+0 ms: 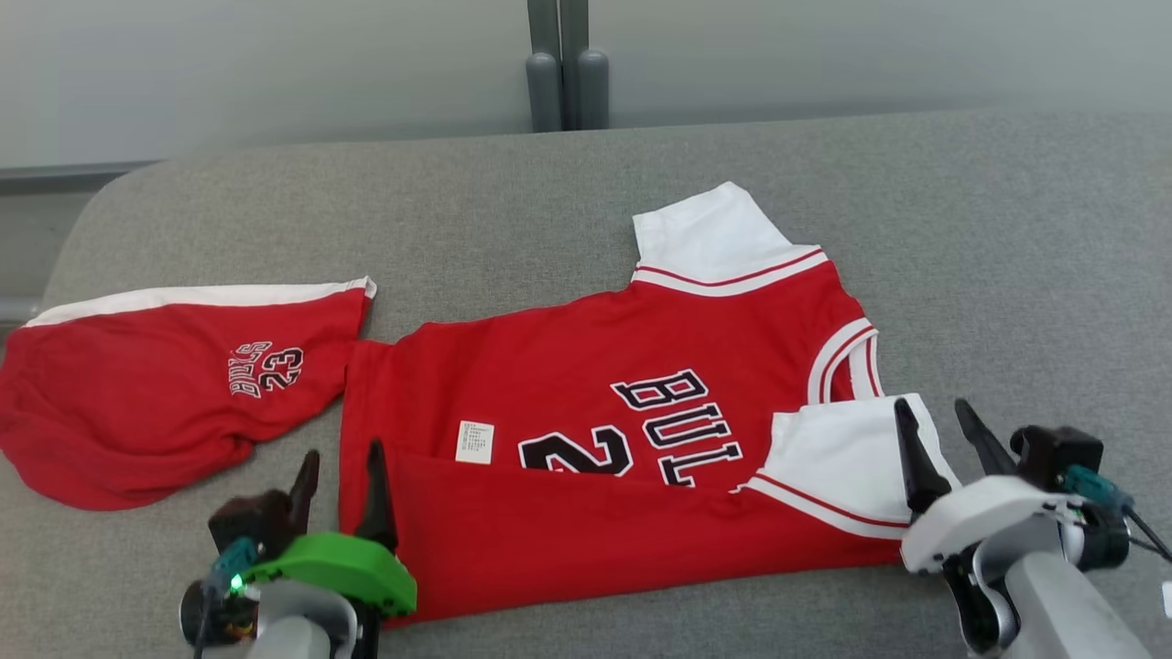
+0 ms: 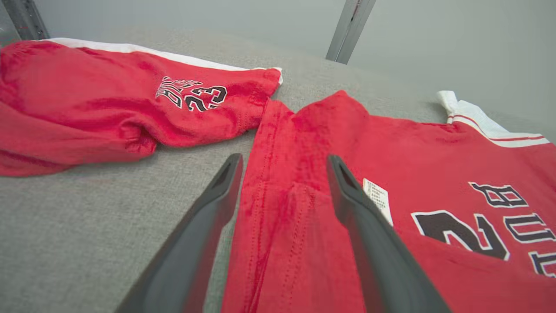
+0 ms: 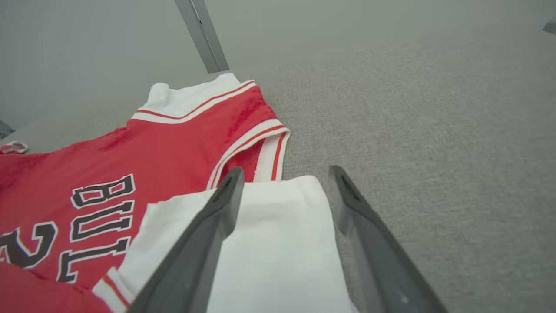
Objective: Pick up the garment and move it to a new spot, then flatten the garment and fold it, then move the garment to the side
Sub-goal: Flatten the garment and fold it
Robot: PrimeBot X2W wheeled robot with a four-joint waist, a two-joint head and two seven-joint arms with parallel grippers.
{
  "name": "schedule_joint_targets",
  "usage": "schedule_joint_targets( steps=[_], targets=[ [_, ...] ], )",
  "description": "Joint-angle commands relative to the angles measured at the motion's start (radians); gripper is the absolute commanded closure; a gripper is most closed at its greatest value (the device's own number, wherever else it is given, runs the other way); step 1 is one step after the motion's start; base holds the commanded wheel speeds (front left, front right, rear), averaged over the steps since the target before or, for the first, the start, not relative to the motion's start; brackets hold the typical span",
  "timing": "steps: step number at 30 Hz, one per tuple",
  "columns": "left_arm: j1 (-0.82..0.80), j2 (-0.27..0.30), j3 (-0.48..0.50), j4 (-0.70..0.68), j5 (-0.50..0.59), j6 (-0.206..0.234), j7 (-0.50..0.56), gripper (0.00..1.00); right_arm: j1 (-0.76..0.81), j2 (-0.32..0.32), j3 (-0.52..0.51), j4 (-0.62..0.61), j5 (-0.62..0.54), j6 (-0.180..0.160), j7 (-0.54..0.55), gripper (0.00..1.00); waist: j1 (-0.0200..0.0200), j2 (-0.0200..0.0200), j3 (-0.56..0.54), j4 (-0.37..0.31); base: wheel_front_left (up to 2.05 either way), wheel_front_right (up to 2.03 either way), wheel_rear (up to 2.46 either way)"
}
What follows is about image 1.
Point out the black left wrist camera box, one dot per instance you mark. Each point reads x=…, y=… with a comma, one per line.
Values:
x=252, y=522

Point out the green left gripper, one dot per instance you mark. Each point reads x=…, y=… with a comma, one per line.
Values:
x=348, y=567

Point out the grey metal frame post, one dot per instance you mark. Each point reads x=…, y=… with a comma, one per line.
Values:
x=543, y=91
x=593, y=87

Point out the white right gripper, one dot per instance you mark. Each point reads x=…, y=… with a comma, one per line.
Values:
x=989, y=508

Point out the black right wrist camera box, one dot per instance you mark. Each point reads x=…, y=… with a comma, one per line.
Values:
x=1058, y=453

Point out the grey horizontal pipe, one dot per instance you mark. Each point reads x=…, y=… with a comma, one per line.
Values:
x=18, y=308

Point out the red and white basketball jersey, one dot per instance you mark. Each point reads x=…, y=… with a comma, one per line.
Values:
x=568, y=366

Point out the grey horizontal wall rail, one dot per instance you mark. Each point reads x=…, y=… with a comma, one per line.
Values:
x=64, y=177

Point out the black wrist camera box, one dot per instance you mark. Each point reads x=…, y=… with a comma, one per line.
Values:
x=252, y=522
x=1058, y=453

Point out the red shorts with white stripe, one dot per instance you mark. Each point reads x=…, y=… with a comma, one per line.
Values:
x=137, y=394

